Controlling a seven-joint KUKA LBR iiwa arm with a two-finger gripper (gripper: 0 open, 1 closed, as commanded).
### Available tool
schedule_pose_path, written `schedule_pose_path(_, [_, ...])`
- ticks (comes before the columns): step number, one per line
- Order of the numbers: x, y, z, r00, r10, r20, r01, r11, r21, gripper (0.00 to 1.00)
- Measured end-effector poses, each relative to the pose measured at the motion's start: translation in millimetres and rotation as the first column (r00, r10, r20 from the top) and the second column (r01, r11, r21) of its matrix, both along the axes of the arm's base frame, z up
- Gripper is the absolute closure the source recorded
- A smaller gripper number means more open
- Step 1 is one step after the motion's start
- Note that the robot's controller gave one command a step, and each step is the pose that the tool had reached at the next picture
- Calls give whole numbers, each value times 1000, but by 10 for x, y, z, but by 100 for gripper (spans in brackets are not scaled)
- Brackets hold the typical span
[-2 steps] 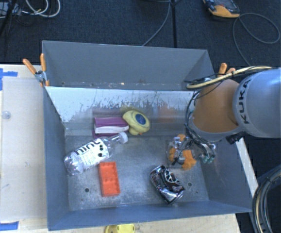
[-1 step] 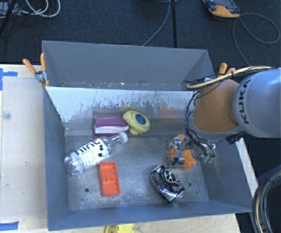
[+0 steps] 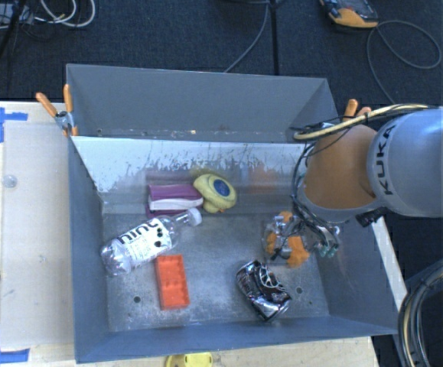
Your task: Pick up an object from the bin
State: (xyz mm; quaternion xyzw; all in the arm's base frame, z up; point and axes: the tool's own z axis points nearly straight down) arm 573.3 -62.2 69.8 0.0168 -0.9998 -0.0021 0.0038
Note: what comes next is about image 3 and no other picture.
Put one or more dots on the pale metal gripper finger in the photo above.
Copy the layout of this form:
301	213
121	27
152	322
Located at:
283	249
280	228

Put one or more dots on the orange soft toy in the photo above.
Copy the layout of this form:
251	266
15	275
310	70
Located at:
298	252

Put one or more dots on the crushed dark metal can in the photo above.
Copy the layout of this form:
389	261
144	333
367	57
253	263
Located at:
263	289

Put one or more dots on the grey metal bin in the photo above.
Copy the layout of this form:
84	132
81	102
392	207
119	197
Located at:
213	243

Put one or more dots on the yellow toy with blue disc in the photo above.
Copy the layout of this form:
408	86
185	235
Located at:
217	189

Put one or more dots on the purple and white book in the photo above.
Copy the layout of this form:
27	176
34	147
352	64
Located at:
173	199

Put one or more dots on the orange toy brick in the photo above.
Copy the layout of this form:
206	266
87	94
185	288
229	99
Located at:
172	281

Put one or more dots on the clear plastic bottle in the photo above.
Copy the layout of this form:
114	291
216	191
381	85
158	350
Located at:
141	243

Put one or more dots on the pale wood flat board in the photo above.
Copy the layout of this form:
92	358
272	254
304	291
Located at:
33	224

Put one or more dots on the black cylinder on white bracket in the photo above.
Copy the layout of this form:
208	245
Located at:
369	217

